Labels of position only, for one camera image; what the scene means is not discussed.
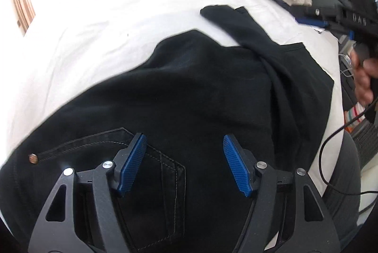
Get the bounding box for black jeans pants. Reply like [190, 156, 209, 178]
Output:
[1, 6, 334, 252]

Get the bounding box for right hand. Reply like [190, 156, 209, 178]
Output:
[350, 50, 377, 107]

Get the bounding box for white bed mattress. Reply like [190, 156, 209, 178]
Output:
[1, 0, 344, 193]

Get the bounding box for black cable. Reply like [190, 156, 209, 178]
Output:
[318, 99, 378, 215]

